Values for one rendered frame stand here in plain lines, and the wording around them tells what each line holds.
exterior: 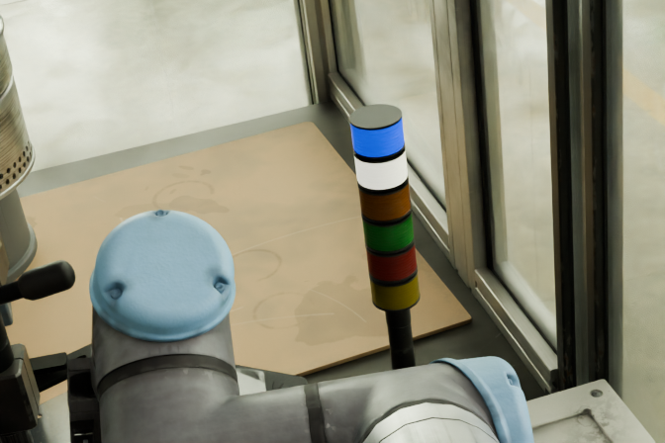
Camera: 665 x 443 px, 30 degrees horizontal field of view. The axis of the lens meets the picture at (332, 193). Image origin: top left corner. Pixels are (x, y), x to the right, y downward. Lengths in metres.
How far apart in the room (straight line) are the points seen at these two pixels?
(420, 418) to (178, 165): 1.35
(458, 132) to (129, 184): 0.63
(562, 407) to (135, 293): 0.57
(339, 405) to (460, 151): 0.83
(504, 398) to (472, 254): 0.87
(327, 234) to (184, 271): 1.02
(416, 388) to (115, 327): 0.16
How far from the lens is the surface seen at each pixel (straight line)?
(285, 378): 0.88
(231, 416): 0.64
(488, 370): 0.64
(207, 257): 0.66
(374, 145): 1.05
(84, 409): 0.79
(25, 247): 1.73
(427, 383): 0.63
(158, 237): 0.66
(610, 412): 1.12
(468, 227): 1.48
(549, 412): 1.12
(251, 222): 1.72
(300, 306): 1.54
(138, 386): 0.65
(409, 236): 1.10
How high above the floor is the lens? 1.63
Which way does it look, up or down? 30 degrees down
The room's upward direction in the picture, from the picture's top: 8 degrees counter-clockwise
